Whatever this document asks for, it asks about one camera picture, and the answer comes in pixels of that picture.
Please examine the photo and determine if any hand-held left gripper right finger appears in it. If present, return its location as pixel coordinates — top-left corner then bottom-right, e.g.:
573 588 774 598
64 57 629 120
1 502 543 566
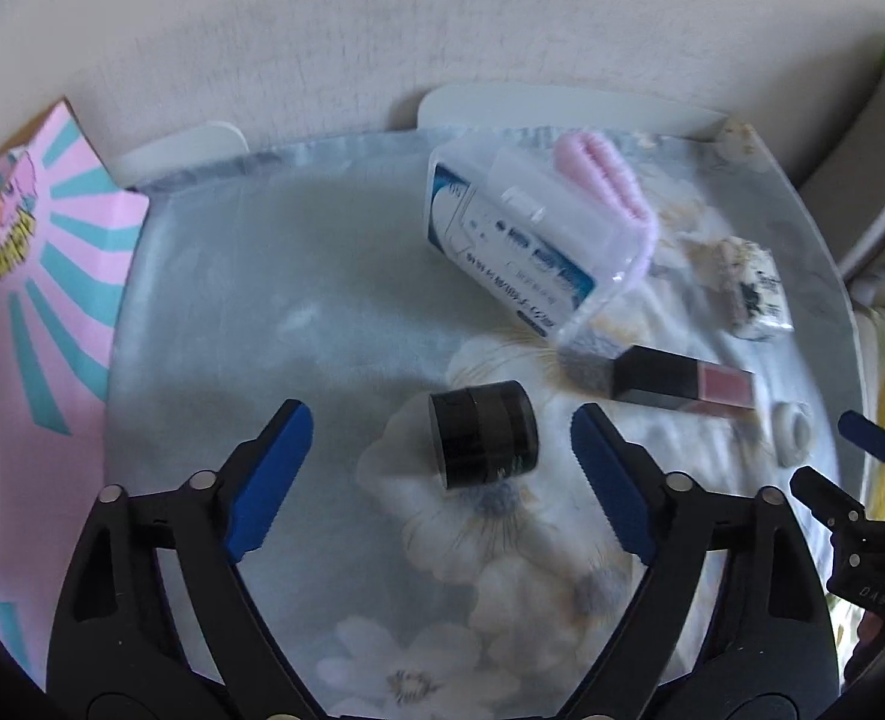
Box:
562 403 842 720

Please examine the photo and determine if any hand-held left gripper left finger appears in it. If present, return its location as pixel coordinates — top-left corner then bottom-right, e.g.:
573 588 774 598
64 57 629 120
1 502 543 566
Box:
46 399 315 720

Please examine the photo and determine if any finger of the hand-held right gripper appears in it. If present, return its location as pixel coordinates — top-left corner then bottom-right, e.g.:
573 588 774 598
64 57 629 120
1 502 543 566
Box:
838 410 885 466
789 465 874 533

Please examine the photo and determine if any black jar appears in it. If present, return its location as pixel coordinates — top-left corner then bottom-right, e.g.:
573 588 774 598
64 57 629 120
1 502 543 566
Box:
427 381 541 492

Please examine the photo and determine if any white desktop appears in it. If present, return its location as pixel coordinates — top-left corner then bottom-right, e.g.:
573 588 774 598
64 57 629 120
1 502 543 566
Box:
112 82 728 173

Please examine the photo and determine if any small white round container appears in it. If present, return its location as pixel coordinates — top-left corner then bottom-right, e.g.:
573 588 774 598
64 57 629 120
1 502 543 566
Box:
772 400 818 467

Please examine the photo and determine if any red lip gloss tube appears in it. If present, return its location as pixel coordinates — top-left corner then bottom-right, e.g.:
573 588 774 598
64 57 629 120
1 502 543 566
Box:
611 345 758 413

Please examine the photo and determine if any floral tablecloth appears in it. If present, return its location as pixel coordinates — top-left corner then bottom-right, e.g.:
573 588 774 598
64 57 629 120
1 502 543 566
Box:
101 124 867 720

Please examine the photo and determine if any clear plastic box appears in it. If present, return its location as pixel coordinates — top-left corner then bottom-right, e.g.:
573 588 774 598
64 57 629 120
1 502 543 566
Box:
425 139 653 350

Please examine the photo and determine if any grey sofa cushion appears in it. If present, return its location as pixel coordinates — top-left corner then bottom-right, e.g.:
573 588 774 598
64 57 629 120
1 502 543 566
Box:
798 64 885 207

